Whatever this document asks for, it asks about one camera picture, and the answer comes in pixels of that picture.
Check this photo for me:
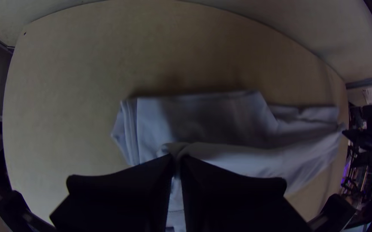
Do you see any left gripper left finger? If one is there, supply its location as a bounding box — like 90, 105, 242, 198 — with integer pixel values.
49, 153, 175, 232

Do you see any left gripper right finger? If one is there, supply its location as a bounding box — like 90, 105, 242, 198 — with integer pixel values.
179, 155, 312, 232

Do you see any light grey t-shirt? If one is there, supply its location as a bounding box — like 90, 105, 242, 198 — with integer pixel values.
111, 90, 346, 232

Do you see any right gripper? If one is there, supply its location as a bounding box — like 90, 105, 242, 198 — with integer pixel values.
342, 128, 372, 153

